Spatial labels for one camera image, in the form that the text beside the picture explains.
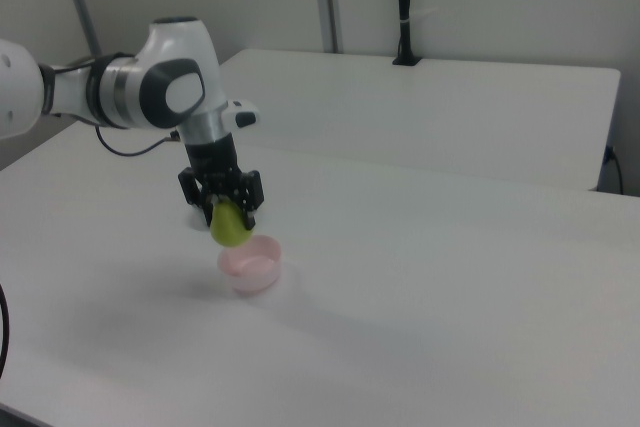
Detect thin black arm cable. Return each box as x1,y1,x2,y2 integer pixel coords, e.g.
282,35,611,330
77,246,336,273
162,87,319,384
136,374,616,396
94,124,181,157

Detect green pear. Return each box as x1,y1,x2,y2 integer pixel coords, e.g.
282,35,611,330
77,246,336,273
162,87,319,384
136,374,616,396
208,199,254,250

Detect pink plastic bowl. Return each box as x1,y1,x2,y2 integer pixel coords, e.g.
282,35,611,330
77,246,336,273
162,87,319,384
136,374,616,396
217,234,283,297

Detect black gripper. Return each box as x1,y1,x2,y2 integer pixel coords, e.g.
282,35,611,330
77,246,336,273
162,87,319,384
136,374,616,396
177,134,265,234

